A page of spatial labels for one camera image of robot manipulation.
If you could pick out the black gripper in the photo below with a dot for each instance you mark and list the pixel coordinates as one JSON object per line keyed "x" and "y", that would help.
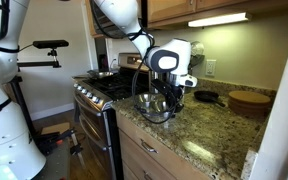
{"x": 169, "y": 88}

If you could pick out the silver metal bowl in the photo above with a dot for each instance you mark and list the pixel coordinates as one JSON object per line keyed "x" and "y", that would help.
{"x": 149, "y": 105}

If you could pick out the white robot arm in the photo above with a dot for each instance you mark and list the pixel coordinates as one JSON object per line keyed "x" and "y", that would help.
{"x": 4, "y": 133}

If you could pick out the black cast iron skillet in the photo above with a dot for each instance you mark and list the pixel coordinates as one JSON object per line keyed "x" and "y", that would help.
{"x": 206, "y": 96}

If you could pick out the metal serving utensil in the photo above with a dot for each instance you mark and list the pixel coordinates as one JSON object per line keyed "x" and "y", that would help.
{"x": 197, "y": 60}

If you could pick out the lower drawer cabinet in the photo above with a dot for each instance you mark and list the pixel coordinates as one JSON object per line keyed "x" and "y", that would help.
{"x": 134, "y": 160}

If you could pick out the round wooden board stack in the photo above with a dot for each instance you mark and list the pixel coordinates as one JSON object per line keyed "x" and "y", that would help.
{"x": 249, "y": 100}

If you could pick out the silver frying pan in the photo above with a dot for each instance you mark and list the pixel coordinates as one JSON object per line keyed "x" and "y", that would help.
{"x": 100, "y": 74}

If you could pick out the stainless steel gas stove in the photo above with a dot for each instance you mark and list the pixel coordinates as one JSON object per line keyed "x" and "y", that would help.
{"x": 94, "y": 110}

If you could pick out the wooden upper kitchen cabinets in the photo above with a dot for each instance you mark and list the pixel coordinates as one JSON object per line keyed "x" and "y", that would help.
{"x": 170, "y": 8}

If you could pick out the under-cabinet strip light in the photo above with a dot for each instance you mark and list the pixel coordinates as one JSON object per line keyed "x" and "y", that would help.
{"x": 219, "y": 19}

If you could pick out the flat cardboard piece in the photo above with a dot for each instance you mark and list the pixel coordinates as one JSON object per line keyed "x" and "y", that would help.
{"x": 55, "y": 128}

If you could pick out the black clamp with red grip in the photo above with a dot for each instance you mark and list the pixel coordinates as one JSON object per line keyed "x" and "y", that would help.
{"x": 55, "y": 138}

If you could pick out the robot mounting table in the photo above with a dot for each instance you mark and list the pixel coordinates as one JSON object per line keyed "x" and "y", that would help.
{"x": 54, "y": 163}

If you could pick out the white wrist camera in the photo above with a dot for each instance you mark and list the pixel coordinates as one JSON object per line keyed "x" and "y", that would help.
{"x": 189, "y": 81}

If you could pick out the white wall outlet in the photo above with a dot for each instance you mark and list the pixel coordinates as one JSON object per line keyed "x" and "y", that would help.
{"x": 210, "y": 67}

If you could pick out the black stereo camera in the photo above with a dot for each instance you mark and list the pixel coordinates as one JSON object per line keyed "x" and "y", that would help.
{"x": 50, "y": 44}

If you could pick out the black camera stand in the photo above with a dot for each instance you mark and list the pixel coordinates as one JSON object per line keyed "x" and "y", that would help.
{"x": 34, "y": 63}

